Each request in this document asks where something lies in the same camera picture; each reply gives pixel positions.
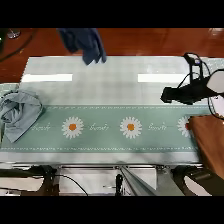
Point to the light blue-grey shirt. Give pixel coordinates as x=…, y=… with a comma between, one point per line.
x=20, y=113

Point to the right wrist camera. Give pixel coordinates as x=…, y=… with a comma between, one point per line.
x=193, y=63

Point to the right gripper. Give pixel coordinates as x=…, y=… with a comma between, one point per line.
x=186, y=92

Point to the silver frame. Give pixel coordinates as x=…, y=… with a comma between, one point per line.
x=140, y=186

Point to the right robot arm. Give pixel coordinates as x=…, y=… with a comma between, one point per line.
x=218, y=81

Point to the dark blue garment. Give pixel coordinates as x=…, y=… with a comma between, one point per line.
x=87, y=43

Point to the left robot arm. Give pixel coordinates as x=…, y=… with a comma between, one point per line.
x=20, y=173

